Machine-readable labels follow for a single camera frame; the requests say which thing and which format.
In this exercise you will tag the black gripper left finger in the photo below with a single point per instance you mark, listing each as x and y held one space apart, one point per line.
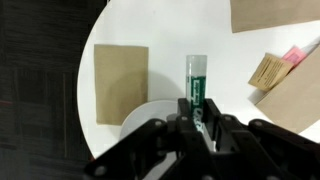
160 150

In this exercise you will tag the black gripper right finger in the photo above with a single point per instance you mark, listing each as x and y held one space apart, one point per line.
260 150

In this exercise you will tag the green and white marker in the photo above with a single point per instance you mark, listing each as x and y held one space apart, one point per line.
196 83

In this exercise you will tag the grey bowl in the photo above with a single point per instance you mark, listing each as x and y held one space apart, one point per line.
146 113

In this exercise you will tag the medium brown paper sheet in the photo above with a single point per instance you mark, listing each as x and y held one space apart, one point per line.
296 96

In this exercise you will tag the large brown paper sheet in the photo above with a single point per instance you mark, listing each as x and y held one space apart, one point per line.
273 13
121 85

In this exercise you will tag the small printed brown card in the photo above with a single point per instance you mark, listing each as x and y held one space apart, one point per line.
270 71

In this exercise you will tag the pink sticky note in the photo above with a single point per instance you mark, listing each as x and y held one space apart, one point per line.
295 55

